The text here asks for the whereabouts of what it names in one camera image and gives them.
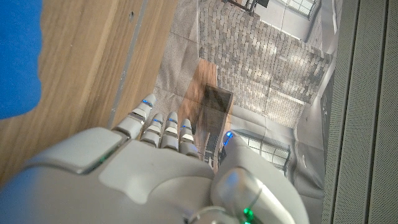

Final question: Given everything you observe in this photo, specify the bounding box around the blue ice pack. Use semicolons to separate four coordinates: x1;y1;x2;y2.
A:
0;0;44;121

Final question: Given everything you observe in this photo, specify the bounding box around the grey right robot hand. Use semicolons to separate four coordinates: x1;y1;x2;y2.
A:
0;93;312;224

